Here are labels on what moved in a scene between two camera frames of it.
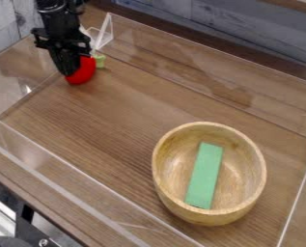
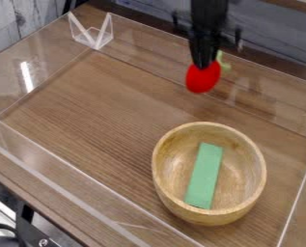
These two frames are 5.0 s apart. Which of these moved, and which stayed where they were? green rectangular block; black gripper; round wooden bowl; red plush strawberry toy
Moved: red plush strawberry toy; black gripper
Stayed: green rectangular block; round wooden bowl
